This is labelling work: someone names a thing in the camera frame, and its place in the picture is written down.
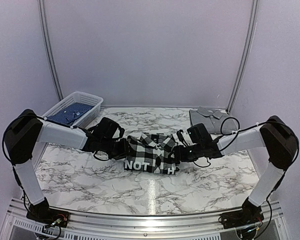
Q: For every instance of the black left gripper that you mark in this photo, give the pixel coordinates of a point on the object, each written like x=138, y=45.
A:
x=123, y=152

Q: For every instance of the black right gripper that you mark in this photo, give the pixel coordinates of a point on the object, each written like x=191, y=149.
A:
x=179, y=155

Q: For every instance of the black white plaid shirt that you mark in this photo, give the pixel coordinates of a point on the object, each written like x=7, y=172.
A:
x=152, y=153

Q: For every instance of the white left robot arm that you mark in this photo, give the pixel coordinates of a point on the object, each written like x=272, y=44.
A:
x=25, y=140

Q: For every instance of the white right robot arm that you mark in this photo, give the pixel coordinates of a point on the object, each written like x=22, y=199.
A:
x=272, y=145

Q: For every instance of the white plastic basket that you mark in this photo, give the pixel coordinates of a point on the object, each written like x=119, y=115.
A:
x=80, y=97

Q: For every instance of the folded grey shirt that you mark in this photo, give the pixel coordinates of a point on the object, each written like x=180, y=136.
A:
x=214, y=120

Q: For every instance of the blue shirt in basket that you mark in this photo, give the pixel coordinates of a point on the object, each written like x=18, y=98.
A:
x=70, y=114

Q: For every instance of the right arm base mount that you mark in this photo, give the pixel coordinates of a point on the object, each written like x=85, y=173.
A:
x=238, y=218

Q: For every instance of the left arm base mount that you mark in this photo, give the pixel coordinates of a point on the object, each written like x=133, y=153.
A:
x=49, y=216

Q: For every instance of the aluminium front frame rail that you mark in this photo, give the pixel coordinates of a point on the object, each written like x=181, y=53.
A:
x=79, y=225

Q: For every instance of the left aluminium corner post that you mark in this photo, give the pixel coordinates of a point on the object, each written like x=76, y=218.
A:
x=48, y=48

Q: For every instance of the aluminium corner post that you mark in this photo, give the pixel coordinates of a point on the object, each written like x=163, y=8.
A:
x=245, y=54
x=48, y=48

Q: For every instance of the right aluminium corner post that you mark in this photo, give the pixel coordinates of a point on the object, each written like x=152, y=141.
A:
x=245, y=54

